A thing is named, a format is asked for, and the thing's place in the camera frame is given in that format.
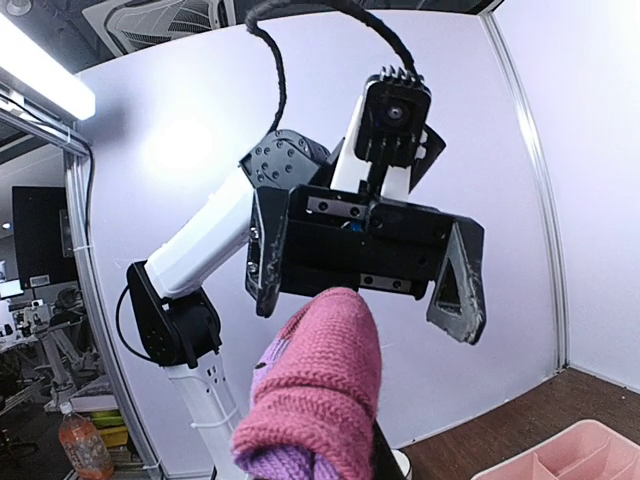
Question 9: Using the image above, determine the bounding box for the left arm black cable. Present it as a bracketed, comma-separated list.
[244, 0, 426, 136]

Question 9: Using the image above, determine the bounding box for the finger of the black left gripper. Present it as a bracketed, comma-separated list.
[426, 217, 487, 345]
[245, 187, 289, 318]

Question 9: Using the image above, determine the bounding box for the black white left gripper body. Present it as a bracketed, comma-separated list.
[287, 96, 455, 299]

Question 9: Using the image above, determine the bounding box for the ceiling light bar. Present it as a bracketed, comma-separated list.
[1, 15, 96, 120]

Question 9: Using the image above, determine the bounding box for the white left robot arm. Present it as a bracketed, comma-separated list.
[124, 85, 486, 479]

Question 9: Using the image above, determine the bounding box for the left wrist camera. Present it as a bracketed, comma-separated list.
[354, 66, 431, 167]

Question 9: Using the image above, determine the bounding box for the orange drink bottle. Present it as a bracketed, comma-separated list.
[59, 402, 114, 480]

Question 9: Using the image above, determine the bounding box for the magenta purple sock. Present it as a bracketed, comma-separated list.
[231, 288, 382, 479]

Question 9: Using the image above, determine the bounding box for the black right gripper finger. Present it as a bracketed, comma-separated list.
[372, 424, 405, 480]

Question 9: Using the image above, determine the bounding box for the pink divided plastic tray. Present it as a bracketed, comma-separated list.
[473, 419, 639, 480]

